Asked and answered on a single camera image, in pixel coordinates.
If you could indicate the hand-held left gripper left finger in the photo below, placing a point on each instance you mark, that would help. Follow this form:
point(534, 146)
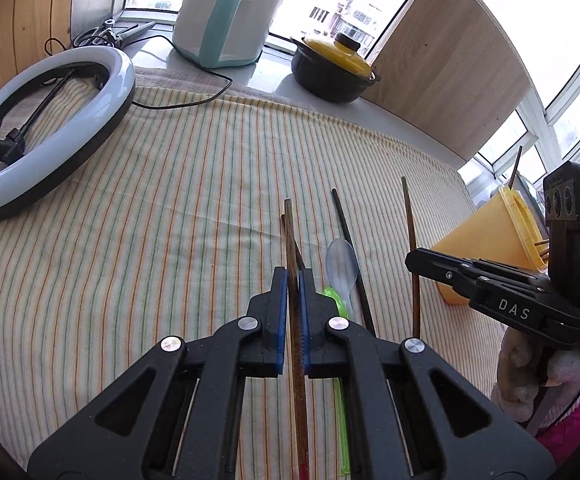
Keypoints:
point(281, 320)

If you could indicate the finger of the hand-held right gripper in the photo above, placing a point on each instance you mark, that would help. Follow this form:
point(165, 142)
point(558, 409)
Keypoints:
point(444, 272)
point(509, 270)

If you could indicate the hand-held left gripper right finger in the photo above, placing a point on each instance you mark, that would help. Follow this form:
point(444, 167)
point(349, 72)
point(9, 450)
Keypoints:
point(308, 330)

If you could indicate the green plastic spoon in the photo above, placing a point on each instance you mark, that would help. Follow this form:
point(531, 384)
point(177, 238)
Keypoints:
point(337, 300)

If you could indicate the yellow plastic container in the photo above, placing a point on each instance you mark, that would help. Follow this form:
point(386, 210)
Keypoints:
point(474, 240)

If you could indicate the clear plastic spoon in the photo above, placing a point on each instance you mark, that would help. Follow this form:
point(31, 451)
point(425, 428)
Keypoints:
point(342, 265)

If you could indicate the bunch of brown chopsticks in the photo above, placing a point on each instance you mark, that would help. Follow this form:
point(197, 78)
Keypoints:
point(516, 165)

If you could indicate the dark slender chopstick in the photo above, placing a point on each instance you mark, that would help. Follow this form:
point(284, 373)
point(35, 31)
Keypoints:
point(342, 220)

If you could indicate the person's right hand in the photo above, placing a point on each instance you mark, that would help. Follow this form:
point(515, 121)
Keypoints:
point(514, 375)

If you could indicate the light wooden board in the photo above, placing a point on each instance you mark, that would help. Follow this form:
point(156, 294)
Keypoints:
point(444, 70)

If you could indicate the black pot yellow lid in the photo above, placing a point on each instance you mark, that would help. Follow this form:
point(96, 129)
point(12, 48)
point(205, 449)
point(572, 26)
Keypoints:
point(330, 77)

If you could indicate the apartment buildings outside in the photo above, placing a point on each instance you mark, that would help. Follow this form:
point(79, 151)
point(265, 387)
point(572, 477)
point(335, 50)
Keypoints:
point(345, 5)

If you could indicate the white teal rice cooker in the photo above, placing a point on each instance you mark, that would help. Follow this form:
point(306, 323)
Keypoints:
point(235, 20)

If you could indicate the dark long tool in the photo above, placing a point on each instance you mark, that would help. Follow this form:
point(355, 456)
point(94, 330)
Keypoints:
point(137, 30)

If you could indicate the orange pine plank board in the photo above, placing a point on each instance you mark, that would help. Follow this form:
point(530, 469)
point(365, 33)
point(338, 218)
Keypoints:
point(20, 20)

